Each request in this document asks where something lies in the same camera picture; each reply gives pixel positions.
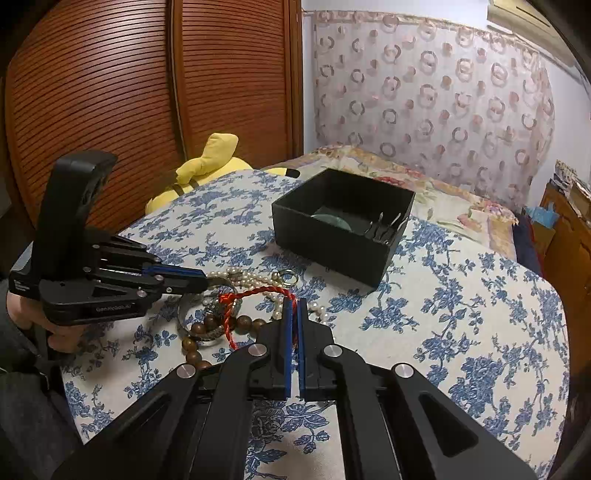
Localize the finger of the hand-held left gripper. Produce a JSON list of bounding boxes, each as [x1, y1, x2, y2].
[[91, 276, 208, 302], [89, 228, 206, 278]]

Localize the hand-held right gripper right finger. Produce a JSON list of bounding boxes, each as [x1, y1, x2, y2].
[[298, 298, 539, 480]]

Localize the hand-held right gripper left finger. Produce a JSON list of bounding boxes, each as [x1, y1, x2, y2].
[[51, 298, 298, 480]]

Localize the red braided cord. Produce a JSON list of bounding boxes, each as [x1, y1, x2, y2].
[[218, 286, 296, 352]]

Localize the white pearl necklace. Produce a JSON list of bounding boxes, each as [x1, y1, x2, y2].
[[208, 269, 331, 325]]

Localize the black square box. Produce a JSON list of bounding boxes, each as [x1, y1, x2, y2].
[[271, 167, 416, 291]]

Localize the person's left hand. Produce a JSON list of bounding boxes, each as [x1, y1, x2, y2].
[[6, 291, 82, 365]]

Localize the silver metal bangle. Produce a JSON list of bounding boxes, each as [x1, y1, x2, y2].
[[174, 294, 232, 345]]

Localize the green jade bangle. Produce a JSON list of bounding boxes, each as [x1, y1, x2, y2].
[[308, 207, 360, 232]]

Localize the brown slatted wooden wardrobe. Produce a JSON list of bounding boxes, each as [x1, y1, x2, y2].
[[0, 0, 306, 250]]

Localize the yellow plush toy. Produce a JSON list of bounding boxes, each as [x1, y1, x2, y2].
[[145, 133, 301, 216]]

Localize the bunch of silver hair clips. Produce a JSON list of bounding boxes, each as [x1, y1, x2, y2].
[[364, 211, 410, 243]]

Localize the blue floral tablecloth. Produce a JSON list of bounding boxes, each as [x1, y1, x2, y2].
[[60, 168, 571, 480]]

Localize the sheer circle-pattern curtain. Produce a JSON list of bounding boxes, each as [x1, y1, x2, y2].
[[302, 8, 556, 209]]

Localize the blue plastic bag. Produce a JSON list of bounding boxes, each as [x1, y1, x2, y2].
[[525, 205, 557, 230]]

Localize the wooden cabinet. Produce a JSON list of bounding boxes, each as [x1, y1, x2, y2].
[[537, 179, 591, 298]]

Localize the white air conditioner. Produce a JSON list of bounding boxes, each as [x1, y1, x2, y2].
[[487, 0, 580, 63]]

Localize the brown wooden bead bracelet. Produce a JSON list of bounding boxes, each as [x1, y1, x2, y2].
[[181, 313, 269, 371]]

